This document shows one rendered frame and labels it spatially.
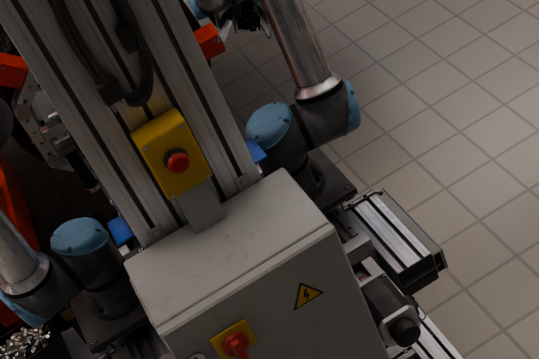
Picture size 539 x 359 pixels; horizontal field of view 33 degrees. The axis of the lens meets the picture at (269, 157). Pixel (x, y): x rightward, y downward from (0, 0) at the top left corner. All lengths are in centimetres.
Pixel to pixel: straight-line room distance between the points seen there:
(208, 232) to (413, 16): 259
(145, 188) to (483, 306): 156
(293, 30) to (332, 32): 211
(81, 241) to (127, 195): 47
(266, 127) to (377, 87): 172
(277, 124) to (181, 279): 60
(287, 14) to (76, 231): 66
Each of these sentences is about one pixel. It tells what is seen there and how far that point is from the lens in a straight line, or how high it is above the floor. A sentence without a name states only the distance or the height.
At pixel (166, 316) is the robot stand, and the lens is 155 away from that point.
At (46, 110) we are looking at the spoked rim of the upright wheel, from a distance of 305.
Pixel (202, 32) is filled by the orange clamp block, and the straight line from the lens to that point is 279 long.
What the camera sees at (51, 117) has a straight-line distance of 254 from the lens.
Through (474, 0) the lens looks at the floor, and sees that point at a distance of 408.
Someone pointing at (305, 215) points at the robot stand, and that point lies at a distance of 158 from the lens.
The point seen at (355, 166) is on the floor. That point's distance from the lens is 345.
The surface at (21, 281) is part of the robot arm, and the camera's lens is 202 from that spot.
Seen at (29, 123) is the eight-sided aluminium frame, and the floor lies 91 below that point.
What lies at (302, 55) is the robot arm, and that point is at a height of 115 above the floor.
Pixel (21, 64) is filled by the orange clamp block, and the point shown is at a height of 108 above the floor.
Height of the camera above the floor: 233
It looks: 40 degrees down
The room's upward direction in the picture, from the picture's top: 24 degrees counter-clockwise
